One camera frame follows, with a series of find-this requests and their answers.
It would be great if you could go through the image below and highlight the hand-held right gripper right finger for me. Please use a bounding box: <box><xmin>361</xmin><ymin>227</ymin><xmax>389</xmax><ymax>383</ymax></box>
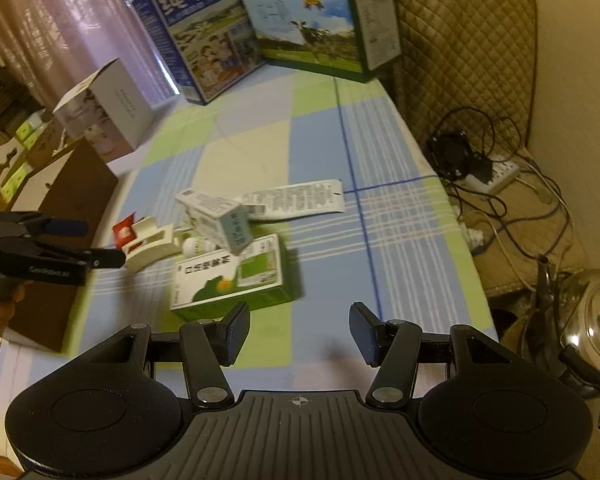
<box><xmin>348</xmin><ymin>301</ymin><xmax>518</xmax><ymax>408</ymax></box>

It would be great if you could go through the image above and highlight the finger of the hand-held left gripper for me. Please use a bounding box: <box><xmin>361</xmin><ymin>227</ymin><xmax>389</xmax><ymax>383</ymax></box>
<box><xmin>79</xmin><ymin>247</ymin><xmax>127</xmax><ymax>274</ymax></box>
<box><xmin>0</xmin><ymin>211</ymin><xmax>89</xmax><ymax>241</ymax></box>

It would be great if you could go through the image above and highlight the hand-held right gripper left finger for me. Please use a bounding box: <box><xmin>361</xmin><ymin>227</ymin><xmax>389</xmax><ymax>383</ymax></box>
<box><xmin>87</xmin><ymin>301</ymin><xmax>253</xmax><ymax>408</ymax></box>

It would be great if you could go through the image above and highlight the red snack packet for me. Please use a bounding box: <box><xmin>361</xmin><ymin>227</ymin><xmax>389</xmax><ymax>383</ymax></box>
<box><xmin>112</xmin><ymin>214</ymin><xmax>137</xmax><ymax>247</ymax></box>

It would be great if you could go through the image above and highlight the brown cardboard box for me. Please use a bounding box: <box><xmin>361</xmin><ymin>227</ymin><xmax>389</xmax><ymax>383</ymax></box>
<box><xmin>0</xmin><ymin>137</ymin><xmax>120</xmax><ymax>353</ymax></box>

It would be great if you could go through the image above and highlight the white plastic holder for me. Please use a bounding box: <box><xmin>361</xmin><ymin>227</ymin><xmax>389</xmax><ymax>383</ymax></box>
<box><xmin>121</xmin><ymin>216</ymin><xmax>186</xmax><ymax>273</ymax></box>

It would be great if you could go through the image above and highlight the small white bottle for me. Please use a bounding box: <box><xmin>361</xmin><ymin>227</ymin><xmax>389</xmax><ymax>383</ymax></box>
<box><xmin>181</xmin><ymin>236</ymin><xmax>216</xmax><ymax>257</ymax></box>

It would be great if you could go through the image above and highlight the white green medicine box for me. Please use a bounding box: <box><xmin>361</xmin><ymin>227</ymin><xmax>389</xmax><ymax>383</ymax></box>
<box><xmin>174</xmin><ymin>188</ymin><xmax>253</xmax><ymax>257</ymax></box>

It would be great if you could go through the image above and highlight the white ointment tube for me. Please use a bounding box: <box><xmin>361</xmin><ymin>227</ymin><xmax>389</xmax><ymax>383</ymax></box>
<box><xmin>240</xmin><ymin>179</ymin><xmax>344</xmax><ymax>222</ymax></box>

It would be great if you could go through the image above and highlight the person's left hand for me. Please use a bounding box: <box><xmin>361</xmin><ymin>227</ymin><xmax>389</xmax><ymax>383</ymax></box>
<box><xmin>0</xmin><ymin>280</ymin><xmax>31</xmax><ymax>333</ymax></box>

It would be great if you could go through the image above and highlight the stack of green tissue packs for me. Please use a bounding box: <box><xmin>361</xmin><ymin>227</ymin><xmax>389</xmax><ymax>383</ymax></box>
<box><xmin>0</xmin><ymin>110</ymin><xmax>51</xmax><ymax>201</ymax></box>

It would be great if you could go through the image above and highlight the white humidifier box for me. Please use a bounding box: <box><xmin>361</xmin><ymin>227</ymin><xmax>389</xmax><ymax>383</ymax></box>
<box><xmin>52</xmin><ymin>58</ymin><xmax>154</xmax><ymax>163</ymax></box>

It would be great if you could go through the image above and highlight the white plug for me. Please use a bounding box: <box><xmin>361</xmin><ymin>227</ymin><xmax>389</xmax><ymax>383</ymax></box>
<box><xmin>462</xmin><ymin>227</ymin><xmax>486</xmax><ymax>251</ymax></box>

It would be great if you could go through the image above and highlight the checked tablecloth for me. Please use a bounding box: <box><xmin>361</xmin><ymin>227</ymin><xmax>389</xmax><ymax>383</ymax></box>
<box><xmin>0</xmin><ymin>62</ymin><xmax>501</xmax><ymax>391</ymax></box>

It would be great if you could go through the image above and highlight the black power adapter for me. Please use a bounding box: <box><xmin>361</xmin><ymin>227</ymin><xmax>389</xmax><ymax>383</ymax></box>
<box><xmin>427</xmin><ymin>130</ymin><xmax>473</xmax><ymax>181</ymax></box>

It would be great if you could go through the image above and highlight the white power strip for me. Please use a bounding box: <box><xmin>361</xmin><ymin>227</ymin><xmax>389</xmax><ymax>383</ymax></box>
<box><xmin>467</xmin><ymin>160</ymin><xmax>522</xmax><ymax>192</ymax></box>

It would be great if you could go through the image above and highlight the pink curtain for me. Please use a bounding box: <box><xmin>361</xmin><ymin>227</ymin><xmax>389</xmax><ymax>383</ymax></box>
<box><xmin>0</xmin><ymin>0</ymin><xmax>181</xmax><ymax>111</ymax></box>

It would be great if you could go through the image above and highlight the steel kettle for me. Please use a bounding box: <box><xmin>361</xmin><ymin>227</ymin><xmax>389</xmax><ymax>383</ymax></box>
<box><xmin>522</xmin><ymin>255</ymin><xmax>600</xmax><ymax>401</ymax></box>

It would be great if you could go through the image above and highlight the blue milk carton case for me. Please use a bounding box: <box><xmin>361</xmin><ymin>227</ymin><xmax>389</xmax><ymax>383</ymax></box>
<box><xmin>131</xmin><ymin>0</ymin><xmax>266</xmax><ymax>106</ymax></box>

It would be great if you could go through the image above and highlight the green cow milk case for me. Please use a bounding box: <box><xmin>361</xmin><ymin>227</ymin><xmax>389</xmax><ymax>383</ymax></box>
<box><xmin>237</xmin><ymin>0</ymin><xmax>403</xmax><ymax>84</ymax></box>

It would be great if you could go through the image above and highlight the beige quilted chair cover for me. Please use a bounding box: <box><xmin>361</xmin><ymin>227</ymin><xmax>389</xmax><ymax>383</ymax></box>
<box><xmin>387</xmin><ymin>0</ymin><xmax>538</xmax><ymax>161</ymax></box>

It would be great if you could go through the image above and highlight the white carton with handle cutout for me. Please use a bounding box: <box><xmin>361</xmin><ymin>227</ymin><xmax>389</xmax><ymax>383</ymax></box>
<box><xmin>0</xmin><ymin>142</ymin><xmax>28</xmax><ymax>186</ymax></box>

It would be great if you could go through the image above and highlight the black cable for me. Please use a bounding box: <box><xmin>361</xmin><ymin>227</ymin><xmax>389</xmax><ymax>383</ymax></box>
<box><xmin>427</xmin><ymin>107</ymin><xmax>571</xmax><ymax>261</ymax></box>

